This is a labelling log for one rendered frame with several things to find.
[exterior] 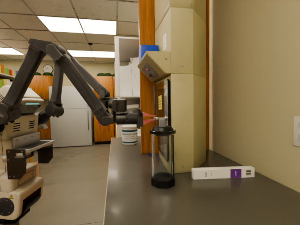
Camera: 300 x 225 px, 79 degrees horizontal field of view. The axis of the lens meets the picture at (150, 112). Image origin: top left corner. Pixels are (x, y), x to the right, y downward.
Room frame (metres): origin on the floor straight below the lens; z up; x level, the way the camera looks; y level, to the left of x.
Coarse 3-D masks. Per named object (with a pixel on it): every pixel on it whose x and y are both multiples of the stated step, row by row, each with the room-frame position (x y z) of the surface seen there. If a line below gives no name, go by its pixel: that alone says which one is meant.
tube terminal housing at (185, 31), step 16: (176, 16) 0.85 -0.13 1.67; (192, 16) 0.86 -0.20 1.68; (160, 32) 1.02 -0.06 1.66; (176, 32) 0.85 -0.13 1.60; (192, 32) 0.86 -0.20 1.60; (160, 48) 1.02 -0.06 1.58; (176, 48) 0.85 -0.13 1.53; (192, 48) 0.86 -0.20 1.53; (176, 64) 0.85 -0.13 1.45; (192, 64) 0.86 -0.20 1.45; (160, 80) 1.03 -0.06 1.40; (176, 80) 0.85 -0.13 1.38; (192, 80) 0.86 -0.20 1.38; (176, 96) 0.85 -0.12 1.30; (192, 96) 0.86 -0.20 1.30; (176, 112) 0.85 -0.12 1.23; (192, 112) 0.86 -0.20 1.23; (176, 128) 0.85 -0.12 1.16; (192, 128) 0.86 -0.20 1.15; (176, 144) 0.85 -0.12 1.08; (192, 144) 0.86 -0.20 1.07; (176, 160) 0.85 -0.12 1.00; (192, 160) 0.86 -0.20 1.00
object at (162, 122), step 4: (160, 120) 0.73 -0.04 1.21; (164, 120) 0.73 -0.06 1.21; (160, 124) 0.73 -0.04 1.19; (164, 124) 0.73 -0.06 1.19; (152, 128) 0.74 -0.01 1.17; (156, 128) 0.71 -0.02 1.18; (160, 128) 0.70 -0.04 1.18; (164, 128) 0.70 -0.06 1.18; (168, 128) 0.71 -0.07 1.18; (172, 128) 0.73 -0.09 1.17
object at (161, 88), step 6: (156, 84) 1.08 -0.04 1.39; (162, 84) 0.94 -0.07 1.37; (168, 84) 0.85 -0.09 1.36; (156, 90) 1.08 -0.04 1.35; (162, 90) 0.94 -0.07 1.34; (168, 90) 0.85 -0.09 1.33; (156, 96) 1.08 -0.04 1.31; (162, 96) 0.94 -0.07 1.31; (168, 96) 0.85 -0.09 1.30; (156, 102) 1.09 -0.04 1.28; (162, 102) 0.94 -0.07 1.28; (168, 102) 0.85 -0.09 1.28; (156, 108) 1.09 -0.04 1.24; (162, 108) 0.94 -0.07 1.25; (168, 108) 0.85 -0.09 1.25; (156, 114) 1.09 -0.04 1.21; (162, 114) 0.94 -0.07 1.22; (168, 114) 0.85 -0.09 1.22; (156, 120) 1.09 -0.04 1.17; (168, 120) 0.85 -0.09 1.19
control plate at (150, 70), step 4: (148, 64) 0.92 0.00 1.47; (144, 68) 1.03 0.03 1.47; (148, 68) 0.98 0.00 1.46; (152, 68) 0.93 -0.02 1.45; (144, 72) 1.10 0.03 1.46; (148, 72) 1.04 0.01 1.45; (152, 72) 0.98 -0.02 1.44; (156, 72) 0.93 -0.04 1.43; (148, 76) 1.11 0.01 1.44; (156, 76) 0.98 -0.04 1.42
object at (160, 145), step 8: (152, 136) 0.72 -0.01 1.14; (160, 136) 0.70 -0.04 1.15; (168, 136) 0.70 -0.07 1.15; (152, 144) 0.72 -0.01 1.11; (160, 144) 0.70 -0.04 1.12; (168, 144) 0.70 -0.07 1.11; (152, 152) 0.73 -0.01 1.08; (160, 152) 0.70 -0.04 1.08; (168, 152) 0.70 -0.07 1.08; (152, 160) 0.73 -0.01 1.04; (160, 160) 0.70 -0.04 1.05; (168, 160) 0.70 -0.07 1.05; (152, 168) 0.73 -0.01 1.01; (160, 168) 0.70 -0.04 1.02; (168, 168) 0.70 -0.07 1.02; (152, 176) 0.73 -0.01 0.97; (160, 176) 0.70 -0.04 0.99; (168, 176) 0.70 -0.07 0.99
